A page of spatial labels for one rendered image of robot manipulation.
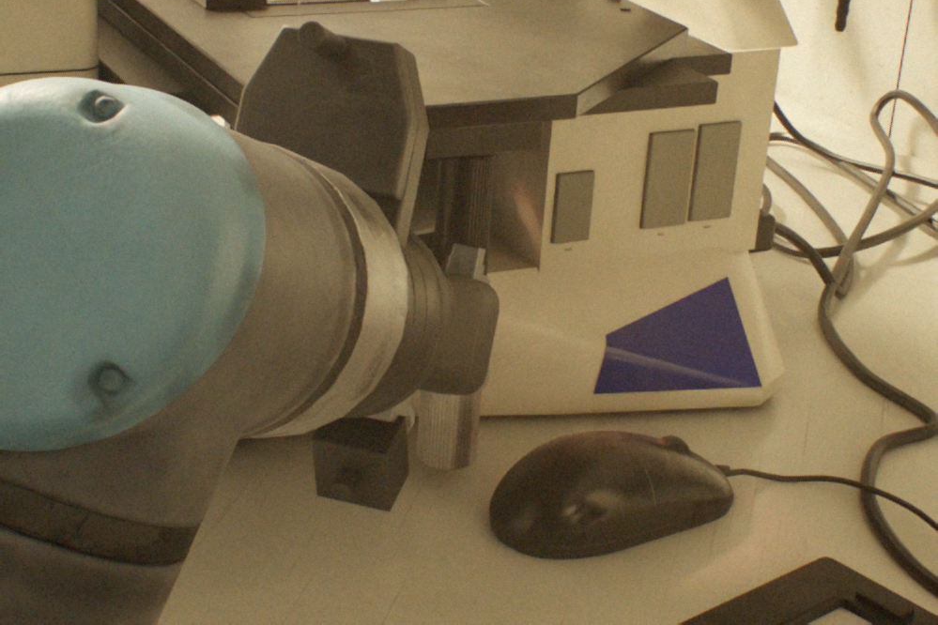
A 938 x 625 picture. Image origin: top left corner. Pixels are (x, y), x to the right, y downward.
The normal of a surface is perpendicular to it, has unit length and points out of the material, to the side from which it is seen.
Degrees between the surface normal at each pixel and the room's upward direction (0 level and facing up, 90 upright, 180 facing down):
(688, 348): 48
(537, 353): 80
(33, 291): 60
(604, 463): 23
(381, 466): 107
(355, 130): 65
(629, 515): 76
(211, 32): 0
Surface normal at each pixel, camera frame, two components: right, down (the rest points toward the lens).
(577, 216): 0.45, 0.35
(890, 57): -0.89, 0.11
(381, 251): 0.92, -0.33
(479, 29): 0.07, -0.93
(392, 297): 0.97, -0.06
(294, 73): -0.25, -0.11
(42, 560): 0.30, 0.14
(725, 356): 0.37, -0.36
